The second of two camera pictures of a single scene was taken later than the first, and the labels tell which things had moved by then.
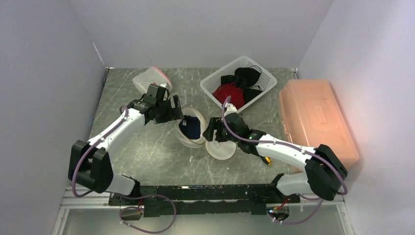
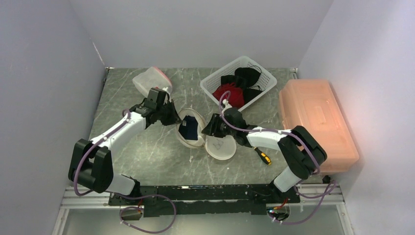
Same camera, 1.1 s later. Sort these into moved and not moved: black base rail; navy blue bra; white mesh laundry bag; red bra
Moved: white mesh laundry bag
Not moved: black base rail; red bra; navy blue bra
